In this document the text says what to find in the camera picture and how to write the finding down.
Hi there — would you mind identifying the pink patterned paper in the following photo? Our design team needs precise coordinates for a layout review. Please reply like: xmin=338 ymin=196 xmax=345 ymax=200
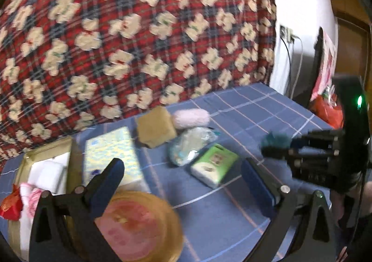
xmin=310 ymin=28 xmax=337 ymax=102

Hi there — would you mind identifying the yellow tissue pack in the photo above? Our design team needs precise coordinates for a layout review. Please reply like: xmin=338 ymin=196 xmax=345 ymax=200
xmin=83 ymin=127 xmax=150 ymax=193

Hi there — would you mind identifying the pink white knitted cloth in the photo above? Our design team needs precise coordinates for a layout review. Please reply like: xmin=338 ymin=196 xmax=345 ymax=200
xmin=20 ymin=183 xmax=43 ymax=219

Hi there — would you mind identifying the clear plastic bag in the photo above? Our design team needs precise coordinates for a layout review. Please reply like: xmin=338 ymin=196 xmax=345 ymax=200
xmin=168 ymin=127 xmax=220 ymax=166

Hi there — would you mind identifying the gold rectangular tin box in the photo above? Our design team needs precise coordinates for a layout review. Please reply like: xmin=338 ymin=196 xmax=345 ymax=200
xmin=8 ymin=137 xmax=83 ymax=261

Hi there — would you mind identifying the red orange bag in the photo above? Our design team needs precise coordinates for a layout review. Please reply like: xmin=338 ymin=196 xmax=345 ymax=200
xmin=310 ymin=86 xmax=344 ymax=129

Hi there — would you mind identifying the tan sponge block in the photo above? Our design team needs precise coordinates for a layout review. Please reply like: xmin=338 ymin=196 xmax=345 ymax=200
xmin=136 ymin=106 xmax=177 ymax=149

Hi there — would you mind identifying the red fabric pouch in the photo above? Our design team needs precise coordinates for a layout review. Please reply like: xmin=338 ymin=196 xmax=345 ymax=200
xmin=0 ymin=185 xmax=23 ymax=221

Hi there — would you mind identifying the green tissue packet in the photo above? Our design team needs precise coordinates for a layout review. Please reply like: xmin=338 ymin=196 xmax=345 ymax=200
xmin=190 ymin=144 xmax=239 ymax=189

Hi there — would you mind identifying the white cable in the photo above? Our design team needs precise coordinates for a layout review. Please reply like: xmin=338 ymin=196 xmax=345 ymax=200
xmin=280 ymin=35 xmax=305 ymax=100

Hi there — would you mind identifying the red plaid bear blanket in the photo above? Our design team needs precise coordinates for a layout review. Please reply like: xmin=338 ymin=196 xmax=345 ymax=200
xmin=1 ymin=0 xmax=276 ymax=163

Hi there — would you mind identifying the fluffy white pink puff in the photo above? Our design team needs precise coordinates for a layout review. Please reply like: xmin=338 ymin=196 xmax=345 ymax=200
xmin=172 ymin=108 xmax=211 ymax=130

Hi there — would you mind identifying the right hand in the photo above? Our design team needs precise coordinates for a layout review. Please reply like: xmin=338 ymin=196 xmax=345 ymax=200
xmin=330 ymin=181 xmax=371 ymax=261

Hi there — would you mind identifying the round gold tin lid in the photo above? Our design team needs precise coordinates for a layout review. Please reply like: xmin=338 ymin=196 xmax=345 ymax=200
xmin=95 ymin=191 xmax=183 ymax=261

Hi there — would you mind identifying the teal fabric scrunchie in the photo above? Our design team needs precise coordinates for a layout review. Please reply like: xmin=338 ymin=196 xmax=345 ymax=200
xmin=260 ymin=132 xmax=292 ymax=160

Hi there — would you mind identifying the black monitor edge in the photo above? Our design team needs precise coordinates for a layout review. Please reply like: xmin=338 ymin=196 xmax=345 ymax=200
xmin=303 ymin=27 xmax=323 ymax=109

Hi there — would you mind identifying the blue plaid tablecloth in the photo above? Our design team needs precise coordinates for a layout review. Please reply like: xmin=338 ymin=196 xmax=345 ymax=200
xmin=1 ymin=83 xmax=328 ymax=261

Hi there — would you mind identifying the wall power socket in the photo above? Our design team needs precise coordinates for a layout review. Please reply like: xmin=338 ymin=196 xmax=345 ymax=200
xmin=280 ymin=25 xmax=295 ymax=44

